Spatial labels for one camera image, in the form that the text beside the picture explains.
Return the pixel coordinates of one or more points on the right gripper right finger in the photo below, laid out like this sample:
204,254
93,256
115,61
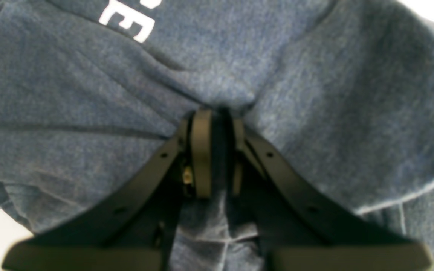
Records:
300,229

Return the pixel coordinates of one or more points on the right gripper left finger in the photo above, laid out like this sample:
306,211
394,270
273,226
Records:
133,229

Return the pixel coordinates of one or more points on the dark blue t-shirt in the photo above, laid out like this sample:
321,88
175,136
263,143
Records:
89,89

